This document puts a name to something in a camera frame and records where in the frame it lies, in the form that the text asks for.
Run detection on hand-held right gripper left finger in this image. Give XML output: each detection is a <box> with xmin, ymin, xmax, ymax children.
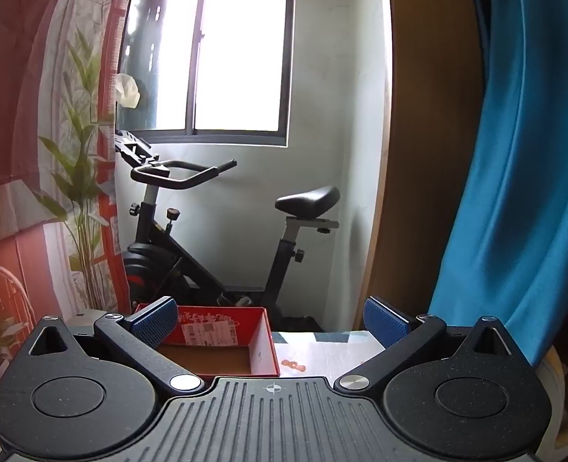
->
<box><xmin>18</xmin><ymin>297</ymin><xmax>207</xmax><ymax>393</ymax></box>

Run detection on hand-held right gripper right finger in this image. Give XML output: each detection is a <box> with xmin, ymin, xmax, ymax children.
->
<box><xmin>336</xmin><ymin>296</ymin><xmax>530</xmax><ymax>394</ymax></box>

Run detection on red cardboard box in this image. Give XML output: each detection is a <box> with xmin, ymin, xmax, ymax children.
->
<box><xmin>132</xmin><ymin>301</ymin><xmax>281</xmax><ymax>379</ymax></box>

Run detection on black exercise bike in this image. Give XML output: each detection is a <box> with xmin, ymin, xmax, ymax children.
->
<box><xmin>113</xmin><ymin>130</ymin><xmax>341</xmax><ymax>333</ymax></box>

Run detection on printed backdrop cloth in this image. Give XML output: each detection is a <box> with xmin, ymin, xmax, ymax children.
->
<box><xmin>0</xmin><ymin>0</ymin><xmax>138</xmax><ymax>395</ymax></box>

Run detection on brown wooden panel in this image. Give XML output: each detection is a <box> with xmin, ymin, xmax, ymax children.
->
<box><xmin>354</xmin><ymin>0</ymin><xmax>488</xmax><ymax>333</ymax></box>

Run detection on blue hanging cloth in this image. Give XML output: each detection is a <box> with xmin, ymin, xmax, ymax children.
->
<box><xmin>428</xmin><ymin>0</ymin><xmax>568</xmax><ymax>367</ymax></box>

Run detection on white plastic bag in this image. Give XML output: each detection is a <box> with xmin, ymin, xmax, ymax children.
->
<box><xmin>115</xmin><ymin>73</ymin><xmax>141</xmax><ymax>109</ymax></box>

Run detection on dark framed window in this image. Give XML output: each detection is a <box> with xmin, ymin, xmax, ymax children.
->
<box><xmin>115</xmin><ymin>0</ymin><xmax>297</xmax><ymax>147</ymax></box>

